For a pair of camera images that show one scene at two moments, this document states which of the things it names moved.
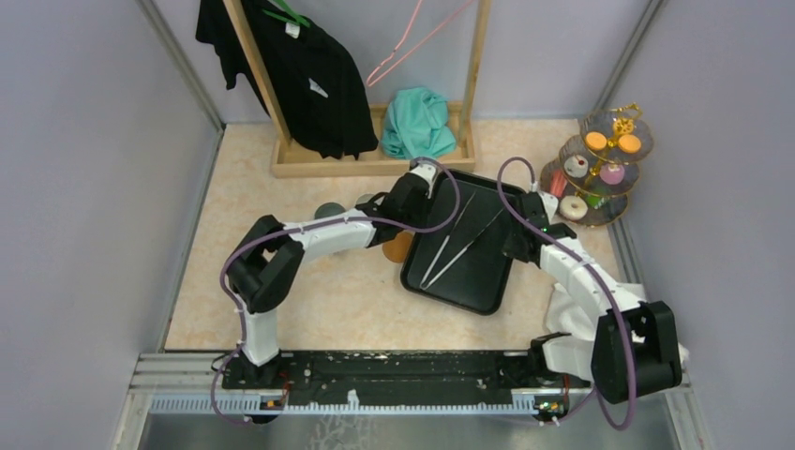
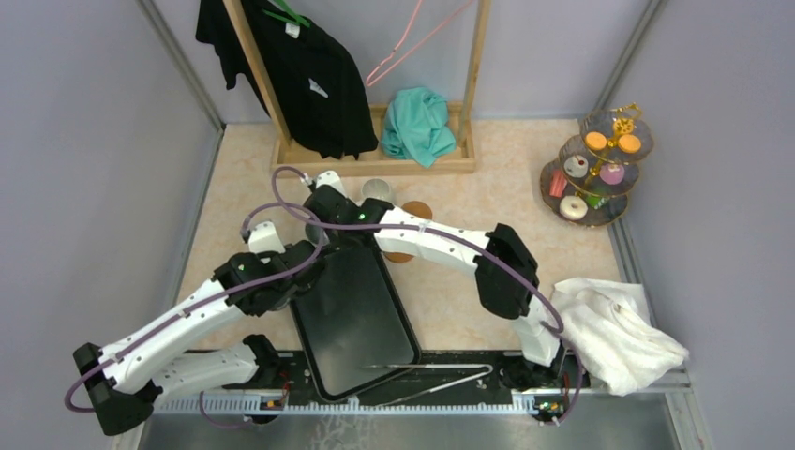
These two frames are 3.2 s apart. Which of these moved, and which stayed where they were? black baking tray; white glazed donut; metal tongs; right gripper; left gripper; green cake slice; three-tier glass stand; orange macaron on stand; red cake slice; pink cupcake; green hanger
Moved: metal tongs; right gripper; left gripper; black baking tray
Stayed: green hanger; green cake slice; three-tier glass stand; orange macaron on stand; pink cupcake; red cake slice; white glazed donut
